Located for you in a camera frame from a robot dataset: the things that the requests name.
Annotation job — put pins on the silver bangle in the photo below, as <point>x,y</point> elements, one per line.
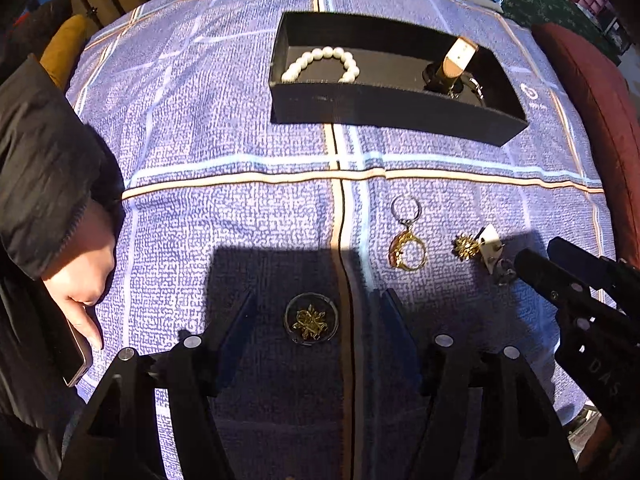
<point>477,91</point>

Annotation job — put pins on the small silver earring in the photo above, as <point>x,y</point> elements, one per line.
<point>506,271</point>

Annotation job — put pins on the yellow pillow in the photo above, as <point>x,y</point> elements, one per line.
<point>62,50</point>

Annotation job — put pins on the green patterned cloth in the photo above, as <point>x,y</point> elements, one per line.
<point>545,15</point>

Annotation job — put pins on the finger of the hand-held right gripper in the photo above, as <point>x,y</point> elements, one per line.
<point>535,265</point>
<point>575,255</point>

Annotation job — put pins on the smartphone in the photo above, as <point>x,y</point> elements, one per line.
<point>77,360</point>

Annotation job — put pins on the white earring card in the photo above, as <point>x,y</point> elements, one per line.
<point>490,245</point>

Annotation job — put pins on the dark brown cushion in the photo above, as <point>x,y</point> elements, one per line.
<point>35,30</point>

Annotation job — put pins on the gold flower brooch clear case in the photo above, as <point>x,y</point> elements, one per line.
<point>311,321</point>

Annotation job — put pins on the black jewelry box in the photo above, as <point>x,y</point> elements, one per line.
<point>390,105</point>

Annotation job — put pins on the blue plaid blanket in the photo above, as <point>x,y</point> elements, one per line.
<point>200,160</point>

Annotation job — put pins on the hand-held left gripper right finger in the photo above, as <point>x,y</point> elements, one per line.
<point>397,325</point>

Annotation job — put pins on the gold flower earring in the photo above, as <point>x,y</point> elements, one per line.
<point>465,247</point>

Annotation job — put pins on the dark red pillow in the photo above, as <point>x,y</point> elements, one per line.
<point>600,120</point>

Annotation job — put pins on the another person's forearm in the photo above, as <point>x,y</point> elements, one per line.
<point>45,160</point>

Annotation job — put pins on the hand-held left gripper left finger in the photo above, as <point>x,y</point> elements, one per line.
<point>237,330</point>

